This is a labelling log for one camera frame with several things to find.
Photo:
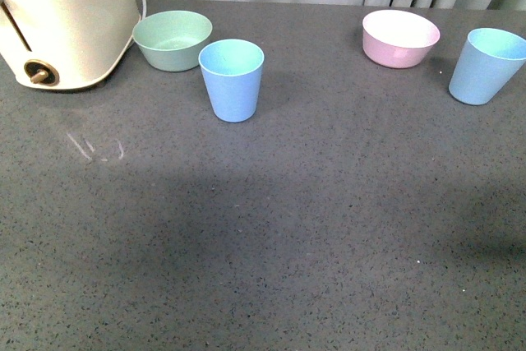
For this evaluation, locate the blue cup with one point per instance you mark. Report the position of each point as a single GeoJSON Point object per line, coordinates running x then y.
{"type": "Point", "coordinates": [232, 70]}
{"type": "Point", "coordinates": [488, 60]}

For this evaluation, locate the green bowl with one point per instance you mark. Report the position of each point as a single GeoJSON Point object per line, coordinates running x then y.
{"type": "Point", "coordinates": [172, 41]}

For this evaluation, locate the pink bowl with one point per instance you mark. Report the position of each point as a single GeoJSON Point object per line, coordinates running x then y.
{"type": "Point", "coordinates": [398, 39]}

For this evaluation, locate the white toaster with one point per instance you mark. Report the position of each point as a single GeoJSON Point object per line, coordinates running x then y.
{"type": "Point", "coordinates": [65, 44]}

